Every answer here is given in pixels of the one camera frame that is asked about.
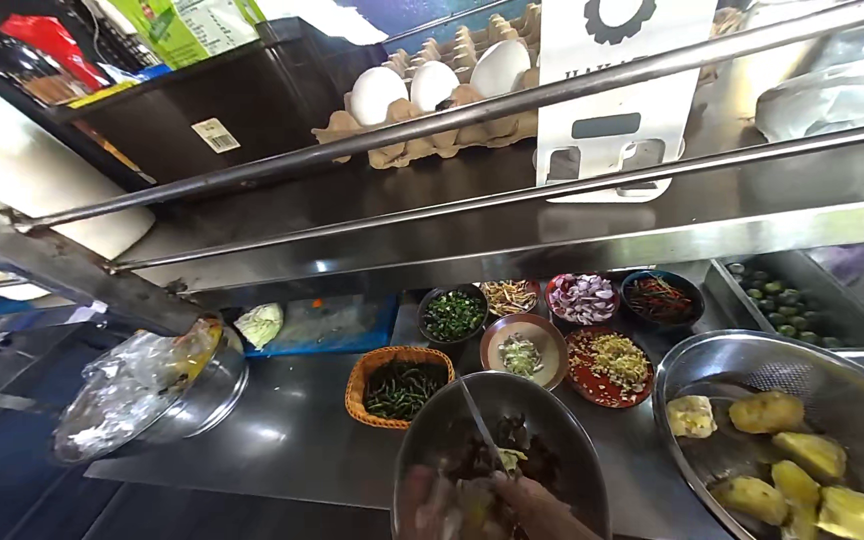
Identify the red packet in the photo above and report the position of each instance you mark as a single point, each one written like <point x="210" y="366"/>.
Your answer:
<point x="53" y="41"/>

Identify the blue cutting board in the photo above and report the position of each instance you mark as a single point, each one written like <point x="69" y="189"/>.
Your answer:
<point x="342" y="330"/>

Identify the pile of sliced purple shallots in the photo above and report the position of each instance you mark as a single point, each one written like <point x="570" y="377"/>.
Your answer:
<point x="583" y="298"/>

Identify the dark blue-rimmed bowl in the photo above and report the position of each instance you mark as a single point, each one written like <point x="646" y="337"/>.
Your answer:
<point x="672" y="321"/>

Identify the pile of pale ginger strips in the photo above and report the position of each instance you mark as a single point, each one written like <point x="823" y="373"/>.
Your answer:
<point x="507" y="296"/>

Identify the white panel with gear print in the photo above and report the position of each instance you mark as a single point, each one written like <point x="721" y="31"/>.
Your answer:
<point x="586" y="90"/>

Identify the large steel colander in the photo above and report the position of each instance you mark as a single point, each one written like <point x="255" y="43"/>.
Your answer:
<point x="728" y="375"/>

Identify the green printed packet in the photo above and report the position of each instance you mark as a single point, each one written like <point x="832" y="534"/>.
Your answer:
<point x="211" y="28"/>

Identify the person's left fingers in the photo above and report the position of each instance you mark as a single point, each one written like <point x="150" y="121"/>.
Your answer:
<point x="462" y="501"/>

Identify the pile of dried red chilies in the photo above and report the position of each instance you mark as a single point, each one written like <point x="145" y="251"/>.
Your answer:
<point x="657" y="298"/>

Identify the grey-brown cardboard egg tray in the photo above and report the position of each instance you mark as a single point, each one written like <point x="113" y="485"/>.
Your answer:
<point x="402" y="146"/>

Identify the person's right fingers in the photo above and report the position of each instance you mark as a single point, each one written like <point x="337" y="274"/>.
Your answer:
<point x="505" y="487"/>

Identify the knife with steel blade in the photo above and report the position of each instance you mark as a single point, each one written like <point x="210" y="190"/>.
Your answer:
<point x="481" y="424"/>

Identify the pale yellow-green food piece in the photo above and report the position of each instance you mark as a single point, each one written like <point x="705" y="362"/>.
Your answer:
<point x="511" y="457"/>

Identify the red plate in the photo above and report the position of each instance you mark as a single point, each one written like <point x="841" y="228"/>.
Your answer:
<point x="586" y="382"/>

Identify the rectangular steel tray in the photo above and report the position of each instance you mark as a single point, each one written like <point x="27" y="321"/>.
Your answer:
<point x="732" y="307"/>

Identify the pile of chopped green onion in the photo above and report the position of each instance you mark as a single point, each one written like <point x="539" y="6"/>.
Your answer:
<point x="453" y="315"/>

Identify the pile of chopped pale scallion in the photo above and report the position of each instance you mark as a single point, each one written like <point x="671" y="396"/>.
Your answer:
<point x="520" y="355"/>

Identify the cut cabbage piece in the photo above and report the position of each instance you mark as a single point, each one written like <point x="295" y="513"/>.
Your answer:
<point x="261" y="325"/>

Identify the orange woven basket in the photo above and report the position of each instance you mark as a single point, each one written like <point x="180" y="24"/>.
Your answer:
<point x="356" y="394"/>

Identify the translucent plastic bag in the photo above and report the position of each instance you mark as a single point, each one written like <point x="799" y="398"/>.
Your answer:
<point x="837" y="97"/>

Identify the person's right hand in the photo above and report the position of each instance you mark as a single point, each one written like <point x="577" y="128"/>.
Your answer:
<point x="537" y="510"/>

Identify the brown-rimmed beige bowl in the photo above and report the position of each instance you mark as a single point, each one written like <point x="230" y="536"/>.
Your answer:
<point x="552" y="352"/>

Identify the white egg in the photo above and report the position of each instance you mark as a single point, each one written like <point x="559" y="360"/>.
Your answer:
<point x="378" y="96"/>
<point x="501" y="67"/>
<point x="432" y="84"/>

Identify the person's left hand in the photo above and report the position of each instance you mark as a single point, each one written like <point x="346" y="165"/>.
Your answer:
<point x="428" y="506"/>

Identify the pile of green limes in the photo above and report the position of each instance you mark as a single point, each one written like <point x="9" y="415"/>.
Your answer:
<point x="784" y="306"/>

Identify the steel pot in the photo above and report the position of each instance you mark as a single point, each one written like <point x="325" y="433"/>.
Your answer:
<point x="214" y="394"/>

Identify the pile of minced garlic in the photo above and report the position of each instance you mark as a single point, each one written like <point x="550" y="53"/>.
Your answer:
<point x="621" y="364"/>

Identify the steel shelf with rails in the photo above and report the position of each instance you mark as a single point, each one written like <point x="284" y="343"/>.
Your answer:
<point x="402" y="217"/>

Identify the black bowl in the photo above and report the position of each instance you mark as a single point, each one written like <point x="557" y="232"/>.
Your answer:
<point x="425" y="330"/>

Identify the clear plastic bag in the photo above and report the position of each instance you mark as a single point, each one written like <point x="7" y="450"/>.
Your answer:
<point x="128" y="394"/>

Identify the large white container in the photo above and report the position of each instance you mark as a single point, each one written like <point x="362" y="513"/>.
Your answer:
<point x="42" y="157"/>

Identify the large dark steel bowl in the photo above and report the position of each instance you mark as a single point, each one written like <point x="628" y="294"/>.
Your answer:
<point x="413" y="450"/>

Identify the pile of green chilies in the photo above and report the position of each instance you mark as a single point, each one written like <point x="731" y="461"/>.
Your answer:
<point x="402" y="394"/>

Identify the dark chopped food pieces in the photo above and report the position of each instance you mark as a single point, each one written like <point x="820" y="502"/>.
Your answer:
<point x="541" y="461"/>

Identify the red patterned bowl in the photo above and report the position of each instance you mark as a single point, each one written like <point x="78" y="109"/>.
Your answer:
<point x="535" y="294"/>

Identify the black plastic crate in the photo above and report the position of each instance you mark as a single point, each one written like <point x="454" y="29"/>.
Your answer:
<point x="162" y="131"/>

